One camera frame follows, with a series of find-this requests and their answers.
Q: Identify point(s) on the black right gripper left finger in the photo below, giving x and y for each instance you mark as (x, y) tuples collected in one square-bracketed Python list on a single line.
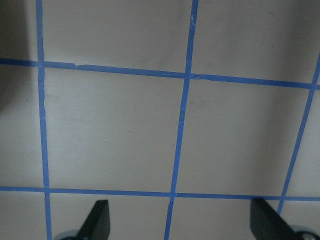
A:
[(97, 225)]

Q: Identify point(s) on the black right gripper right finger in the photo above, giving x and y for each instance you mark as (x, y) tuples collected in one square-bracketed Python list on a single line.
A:
[(267, 224)]

